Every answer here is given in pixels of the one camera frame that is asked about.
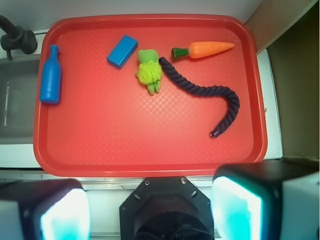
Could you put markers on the red plastic tray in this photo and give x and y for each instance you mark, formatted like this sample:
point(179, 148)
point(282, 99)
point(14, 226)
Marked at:
point(106, 123)

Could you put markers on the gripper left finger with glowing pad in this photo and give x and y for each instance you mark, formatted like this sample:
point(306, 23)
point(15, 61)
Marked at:
point(44, 210)

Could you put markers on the blue toy bottle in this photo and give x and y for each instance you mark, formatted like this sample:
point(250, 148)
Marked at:
point(51, 78)

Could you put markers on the blue rectangular block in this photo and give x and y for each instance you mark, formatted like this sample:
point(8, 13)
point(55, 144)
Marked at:
point(122, 51)

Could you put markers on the grey toy sink basin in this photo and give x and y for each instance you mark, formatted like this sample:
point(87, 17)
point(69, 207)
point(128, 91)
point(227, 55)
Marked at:
point(18, 90)

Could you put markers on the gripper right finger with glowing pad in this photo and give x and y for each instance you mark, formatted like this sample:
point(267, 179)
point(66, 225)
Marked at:
point(268, 200)

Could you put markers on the orange toy carrot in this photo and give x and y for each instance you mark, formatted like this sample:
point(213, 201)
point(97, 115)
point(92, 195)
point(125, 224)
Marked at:
point(201, 49)

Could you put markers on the green fuzzy frog toy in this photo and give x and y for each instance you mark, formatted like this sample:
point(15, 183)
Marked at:
point(149, 72)

